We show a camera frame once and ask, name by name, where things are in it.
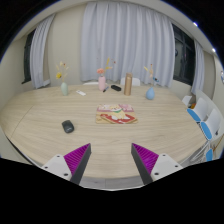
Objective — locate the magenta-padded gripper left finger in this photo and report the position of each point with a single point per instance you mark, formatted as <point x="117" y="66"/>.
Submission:
<point x="77" y="158"/>

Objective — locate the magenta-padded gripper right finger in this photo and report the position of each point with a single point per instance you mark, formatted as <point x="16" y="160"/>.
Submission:
<point x="146" y="157"/>

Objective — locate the black computer mouse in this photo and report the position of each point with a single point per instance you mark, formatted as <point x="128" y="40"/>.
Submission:
<point x="67" y="126"/>

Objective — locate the cartoon print mouse pad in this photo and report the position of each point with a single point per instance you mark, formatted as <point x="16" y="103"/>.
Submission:
<point x="116" y="115"/>

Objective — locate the blue vase with dried flowers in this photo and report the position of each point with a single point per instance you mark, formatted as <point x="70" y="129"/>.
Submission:
<point x="150" y="94"/>

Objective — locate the white remote control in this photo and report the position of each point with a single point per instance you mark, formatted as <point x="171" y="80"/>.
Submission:
<point x="80" y="92"/>

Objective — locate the green vase with dried flowers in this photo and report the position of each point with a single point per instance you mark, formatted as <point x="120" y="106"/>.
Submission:
<point x="64" y="89"/>

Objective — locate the white and blue chairs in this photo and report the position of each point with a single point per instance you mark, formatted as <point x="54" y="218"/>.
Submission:
<point x="208" y="123"/>

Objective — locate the dark pen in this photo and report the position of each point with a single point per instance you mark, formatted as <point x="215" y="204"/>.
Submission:
<point x="105" y="89"/>

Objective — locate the bronze thermos bottle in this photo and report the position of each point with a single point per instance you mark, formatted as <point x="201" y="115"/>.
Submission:
<point x="128" y="85"/>

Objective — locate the black oblong case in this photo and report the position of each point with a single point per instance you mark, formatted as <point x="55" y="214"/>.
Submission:
<point x="116" y="88"/>

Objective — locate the pink vase with dried flowers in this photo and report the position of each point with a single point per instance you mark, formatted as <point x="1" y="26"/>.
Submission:
<point x="101" y="84"/>

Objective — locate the narrow white curtain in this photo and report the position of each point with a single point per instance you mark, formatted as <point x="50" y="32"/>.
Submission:
<point x="198" y="70"/>
<point x="38" y="56"/>

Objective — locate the dark window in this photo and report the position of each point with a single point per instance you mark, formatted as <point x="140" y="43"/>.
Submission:
<point x="27" y="60"/>
<point x="184" y="56"/>

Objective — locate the wide white curtain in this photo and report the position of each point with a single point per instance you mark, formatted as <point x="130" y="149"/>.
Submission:
<point x="128" y="40"/>

